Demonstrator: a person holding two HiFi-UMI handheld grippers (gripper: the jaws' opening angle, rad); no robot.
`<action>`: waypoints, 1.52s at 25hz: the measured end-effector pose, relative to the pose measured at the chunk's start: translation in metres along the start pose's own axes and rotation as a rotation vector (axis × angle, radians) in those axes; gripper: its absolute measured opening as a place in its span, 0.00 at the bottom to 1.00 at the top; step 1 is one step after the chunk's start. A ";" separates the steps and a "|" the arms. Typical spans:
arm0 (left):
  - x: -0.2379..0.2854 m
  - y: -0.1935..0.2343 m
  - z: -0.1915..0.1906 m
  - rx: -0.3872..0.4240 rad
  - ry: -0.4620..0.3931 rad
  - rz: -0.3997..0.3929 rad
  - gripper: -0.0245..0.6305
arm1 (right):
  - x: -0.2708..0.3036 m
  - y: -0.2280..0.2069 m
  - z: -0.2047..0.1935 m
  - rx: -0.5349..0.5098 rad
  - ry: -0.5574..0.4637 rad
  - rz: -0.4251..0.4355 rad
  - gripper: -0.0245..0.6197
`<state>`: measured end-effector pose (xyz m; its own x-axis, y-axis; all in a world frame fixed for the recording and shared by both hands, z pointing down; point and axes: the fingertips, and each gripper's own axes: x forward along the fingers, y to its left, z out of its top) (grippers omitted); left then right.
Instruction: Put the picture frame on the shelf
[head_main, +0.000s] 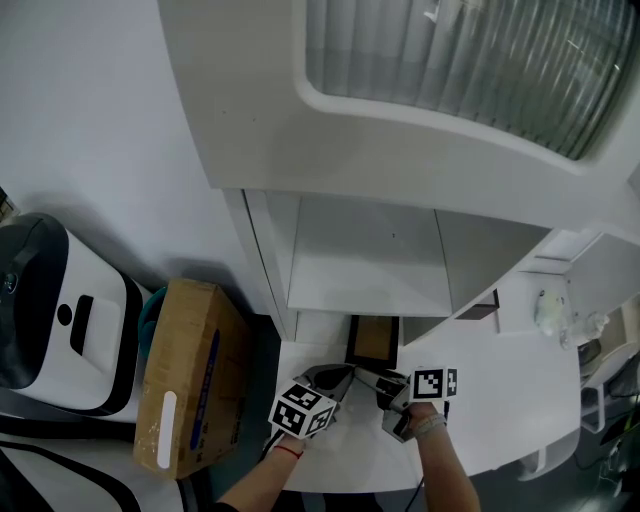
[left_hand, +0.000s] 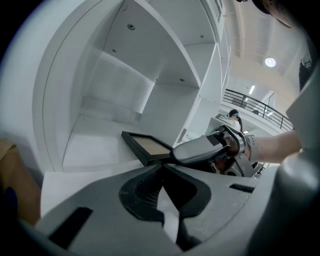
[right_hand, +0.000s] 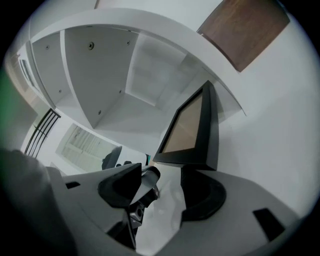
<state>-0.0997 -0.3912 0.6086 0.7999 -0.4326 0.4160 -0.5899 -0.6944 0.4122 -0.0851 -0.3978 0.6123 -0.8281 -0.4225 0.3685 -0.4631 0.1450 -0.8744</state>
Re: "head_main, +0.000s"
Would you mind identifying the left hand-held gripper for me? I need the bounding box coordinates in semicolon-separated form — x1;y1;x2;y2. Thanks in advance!
268;363;358;442

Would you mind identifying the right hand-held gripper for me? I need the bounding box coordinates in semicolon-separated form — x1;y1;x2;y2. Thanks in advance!
355;366;459;444

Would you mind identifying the dark-framed picture frame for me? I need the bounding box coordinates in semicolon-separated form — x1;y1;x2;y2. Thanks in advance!
344;314;401;368

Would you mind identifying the white shelf unit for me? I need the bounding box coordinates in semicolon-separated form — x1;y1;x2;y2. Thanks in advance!
158;0;640;347

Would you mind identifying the person's left forearm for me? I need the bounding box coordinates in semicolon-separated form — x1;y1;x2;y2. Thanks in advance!
213;432;307;512

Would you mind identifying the person's right forearm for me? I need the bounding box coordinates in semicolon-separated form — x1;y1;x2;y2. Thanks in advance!
407;400;482;512

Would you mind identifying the brown cardboard box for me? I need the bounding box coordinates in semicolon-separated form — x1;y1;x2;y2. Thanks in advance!
132;277;252;481

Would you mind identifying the clear plastic bag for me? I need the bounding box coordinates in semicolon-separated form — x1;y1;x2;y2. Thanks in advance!
531;287;612;351

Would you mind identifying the teal round container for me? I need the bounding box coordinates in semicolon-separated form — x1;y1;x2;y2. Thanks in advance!
136;285;169;360

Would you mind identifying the white machine with black trim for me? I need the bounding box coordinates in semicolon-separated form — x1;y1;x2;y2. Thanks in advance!
0;413;202;512

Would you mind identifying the white and black appliance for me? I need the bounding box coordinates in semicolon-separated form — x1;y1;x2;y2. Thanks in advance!
0;211;152;419

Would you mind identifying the ribbed glass cabinet door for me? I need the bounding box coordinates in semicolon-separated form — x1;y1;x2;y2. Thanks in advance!
303;0;637;162

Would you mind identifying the pale beaded bracelet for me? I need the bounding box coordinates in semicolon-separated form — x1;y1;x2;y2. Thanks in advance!
412;413;448;439

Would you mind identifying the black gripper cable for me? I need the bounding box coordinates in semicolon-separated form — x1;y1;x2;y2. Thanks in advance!
259;432;284;462

